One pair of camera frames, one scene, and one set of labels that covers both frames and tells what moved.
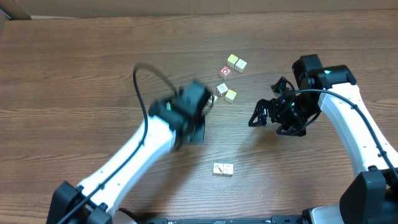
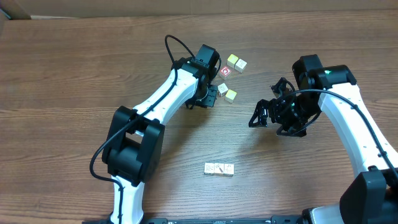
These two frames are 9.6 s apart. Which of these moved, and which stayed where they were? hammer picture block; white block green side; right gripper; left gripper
Moved: left gripper
Stayed: white block green side; right gripper; hammer picture block
